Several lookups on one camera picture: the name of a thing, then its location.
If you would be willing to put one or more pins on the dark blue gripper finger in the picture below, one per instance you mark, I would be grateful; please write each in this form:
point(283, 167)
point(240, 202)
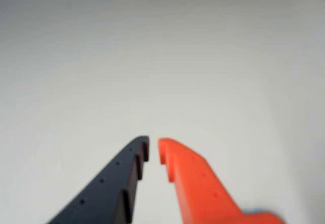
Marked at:
point(106, 193)

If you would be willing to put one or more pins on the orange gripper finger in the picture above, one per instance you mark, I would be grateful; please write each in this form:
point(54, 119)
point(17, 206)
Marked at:
point(200, 193)

